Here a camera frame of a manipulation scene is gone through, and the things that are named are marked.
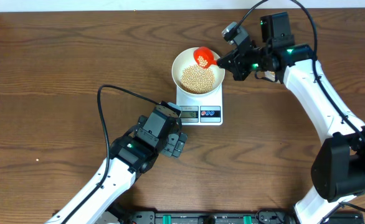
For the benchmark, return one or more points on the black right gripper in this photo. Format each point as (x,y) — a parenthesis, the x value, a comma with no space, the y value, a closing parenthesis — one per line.
(235,65)

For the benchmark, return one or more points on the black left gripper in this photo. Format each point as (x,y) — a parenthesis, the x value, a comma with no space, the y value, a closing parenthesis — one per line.
(175,144)

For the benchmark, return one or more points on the red plastic scoop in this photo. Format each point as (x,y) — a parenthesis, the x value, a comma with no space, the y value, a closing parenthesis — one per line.
(207,54)

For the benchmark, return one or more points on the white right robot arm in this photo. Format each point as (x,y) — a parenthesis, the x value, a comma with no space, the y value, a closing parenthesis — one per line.
(338,172)

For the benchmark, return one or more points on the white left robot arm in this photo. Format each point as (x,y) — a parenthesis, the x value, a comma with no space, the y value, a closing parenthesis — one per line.
(129,156)

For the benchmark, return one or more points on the soybeans in scoop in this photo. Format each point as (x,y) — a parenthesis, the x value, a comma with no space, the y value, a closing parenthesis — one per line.
(202,62)

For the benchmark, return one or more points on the white digital kitchen scale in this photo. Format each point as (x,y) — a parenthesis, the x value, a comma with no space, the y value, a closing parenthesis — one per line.
(201,110)

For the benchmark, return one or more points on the soybeans in bowl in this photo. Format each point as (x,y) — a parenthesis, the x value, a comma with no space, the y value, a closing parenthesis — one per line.
(197,80)

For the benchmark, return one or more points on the cream bowl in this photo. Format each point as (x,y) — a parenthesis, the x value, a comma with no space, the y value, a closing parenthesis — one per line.
(186,59)

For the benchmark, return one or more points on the clear plastic container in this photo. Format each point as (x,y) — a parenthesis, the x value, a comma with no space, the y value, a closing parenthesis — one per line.
(270,75)

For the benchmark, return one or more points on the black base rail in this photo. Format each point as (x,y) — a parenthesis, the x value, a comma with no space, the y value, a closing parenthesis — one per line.
(117,214)

